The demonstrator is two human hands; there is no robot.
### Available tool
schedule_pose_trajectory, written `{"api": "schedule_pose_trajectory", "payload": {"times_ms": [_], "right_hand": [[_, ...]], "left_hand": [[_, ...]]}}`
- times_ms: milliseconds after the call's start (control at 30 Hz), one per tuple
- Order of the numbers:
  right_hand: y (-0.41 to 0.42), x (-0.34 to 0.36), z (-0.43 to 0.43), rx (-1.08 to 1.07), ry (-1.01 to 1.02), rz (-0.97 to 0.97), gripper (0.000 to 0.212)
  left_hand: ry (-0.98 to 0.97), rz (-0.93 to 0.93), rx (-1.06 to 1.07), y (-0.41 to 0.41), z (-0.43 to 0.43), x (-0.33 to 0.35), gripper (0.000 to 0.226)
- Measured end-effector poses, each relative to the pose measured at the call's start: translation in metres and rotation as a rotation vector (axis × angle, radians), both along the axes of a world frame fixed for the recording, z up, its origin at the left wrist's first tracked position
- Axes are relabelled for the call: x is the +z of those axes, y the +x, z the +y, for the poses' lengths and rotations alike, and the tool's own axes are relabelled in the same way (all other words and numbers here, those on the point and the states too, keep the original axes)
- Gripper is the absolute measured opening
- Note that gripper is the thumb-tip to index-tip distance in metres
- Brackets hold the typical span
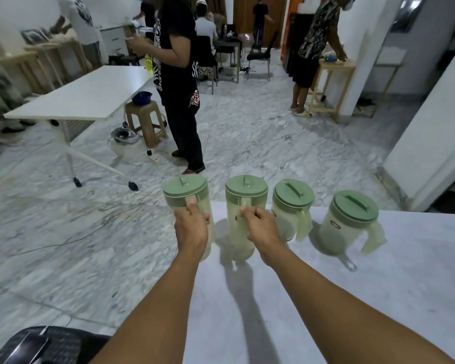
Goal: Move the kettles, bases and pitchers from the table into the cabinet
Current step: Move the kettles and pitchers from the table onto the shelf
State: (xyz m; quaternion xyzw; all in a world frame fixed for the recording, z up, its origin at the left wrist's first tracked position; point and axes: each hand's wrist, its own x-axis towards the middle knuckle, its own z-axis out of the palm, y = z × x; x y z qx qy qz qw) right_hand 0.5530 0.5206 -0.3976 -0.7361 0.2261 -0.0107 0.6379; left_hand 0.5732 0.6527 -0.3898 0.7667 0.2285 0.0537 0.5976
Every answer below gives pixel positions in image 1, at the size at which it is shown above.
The person's right hand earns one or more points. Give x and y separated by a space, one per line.
265 235

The person's left hand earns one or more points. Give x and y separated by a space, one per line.
191 231

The green lidded clear pitcher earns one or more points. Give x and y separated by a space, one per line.
354 208
246 189
292 193
184 187

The person's right forearm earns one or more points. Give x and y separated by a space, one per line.
345 310

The person's left forearm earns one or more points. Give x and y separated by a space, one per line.
159 314

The white power strip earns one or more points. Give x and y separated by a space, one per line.
156 159

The grey round appliance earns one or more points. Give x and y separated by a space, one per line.
125 135

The brown plastic stool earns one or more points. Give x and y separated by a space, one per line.
146 121

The blue bowl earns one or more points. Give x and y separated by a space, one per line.
141 98

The yellow bottle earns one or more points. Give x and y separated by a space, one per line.
148 64

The white folding table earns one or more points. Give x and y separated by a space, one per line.
87 90

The black plastic chair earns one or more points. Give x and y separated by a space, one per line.
60 348

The black office chair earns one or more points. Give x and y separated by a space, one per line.
206 53
263 53

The light wooden side table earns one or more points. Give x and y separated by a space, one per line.
333 68
386 66

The dark desk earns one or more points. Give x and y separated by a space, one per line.
229 45

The white drawer unit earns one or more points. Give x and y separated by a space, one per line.
115 41

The brown wooden door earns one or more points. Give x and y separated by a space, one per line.
242 18

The white box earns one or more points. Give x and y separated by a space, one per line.
390 56

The light wooden long table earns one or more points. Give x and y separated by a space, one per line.
60 43
22 58

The framed picture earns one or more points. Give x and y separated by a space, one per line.
34 35

